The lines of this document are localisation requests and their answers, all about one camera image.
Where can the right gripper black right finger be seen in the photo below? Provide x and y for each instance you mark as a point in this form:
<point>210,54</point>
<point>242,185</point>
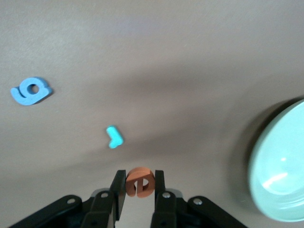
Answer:
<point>166,209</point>

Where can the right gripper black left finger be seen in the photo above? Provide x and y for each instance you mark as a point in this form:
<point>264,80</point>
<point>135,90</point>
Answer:
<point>102,209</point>

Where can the orange foam letter e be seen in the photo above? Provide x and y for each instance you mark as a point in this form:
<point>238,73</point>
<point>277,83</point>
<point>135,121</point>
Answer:
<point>140,174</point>

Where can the teal foam letter r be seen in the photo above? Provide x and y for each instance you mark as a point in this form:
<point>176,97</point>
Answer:
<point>114,136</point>

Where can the pale green plate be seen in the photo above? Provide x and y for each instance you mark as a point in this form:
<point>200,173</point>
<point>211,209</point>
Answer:
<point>280,166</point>

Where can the blue foam letter g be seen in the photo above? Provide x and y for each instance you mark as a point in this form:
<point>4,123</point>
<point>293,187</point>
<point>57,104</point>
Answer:
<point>23,97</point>

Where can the brown table cover sheet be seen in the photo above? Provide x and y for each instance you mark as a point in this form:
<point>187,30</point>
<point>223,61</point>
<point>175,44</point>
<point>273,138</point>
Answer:
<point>166,71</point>

